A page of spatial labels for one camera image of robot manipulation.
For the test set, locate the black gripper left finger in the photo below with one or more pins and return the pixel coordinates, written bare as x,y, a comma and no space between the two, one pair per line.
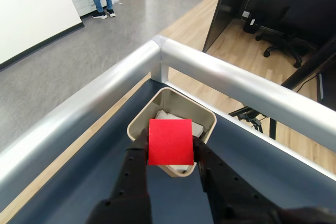
131,182

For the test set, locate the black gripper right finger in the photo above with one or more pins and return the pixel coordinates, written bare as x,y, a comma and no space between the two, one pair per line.
228,197

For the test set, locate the red cube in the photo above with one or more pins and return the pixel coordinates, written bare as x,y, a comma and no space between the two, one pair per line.
170,142

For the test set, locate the beige rounded box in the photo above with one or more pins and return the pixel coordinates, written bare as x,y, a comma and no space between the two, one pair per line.
168,103

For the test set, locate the dark blue-grey mat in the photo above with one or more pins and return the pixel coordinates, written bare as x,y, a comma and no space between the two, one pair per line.
92,161

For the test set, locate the white crumpled cloth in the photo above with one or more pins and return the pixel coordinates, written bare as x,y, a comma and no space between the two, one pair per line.
165,116

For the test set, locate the small black floor bin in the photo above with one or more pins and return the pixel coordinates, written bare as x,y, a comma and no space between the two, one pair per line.
250,24

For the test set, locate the black desk side panel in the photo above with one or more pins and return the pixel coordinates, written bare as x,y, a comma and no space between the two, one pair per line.
223,6

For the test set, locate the black office chair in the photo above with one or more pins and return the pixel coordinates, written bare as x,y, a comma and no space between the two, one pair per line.
302,11

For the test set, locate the silver aluminium frame rail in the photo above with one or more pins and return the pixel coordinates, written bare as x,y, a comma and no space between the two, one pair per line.
210,64

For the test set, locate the black desk leg frame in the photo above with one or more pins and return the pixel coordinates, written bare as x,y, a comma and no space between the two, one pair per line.
296,77

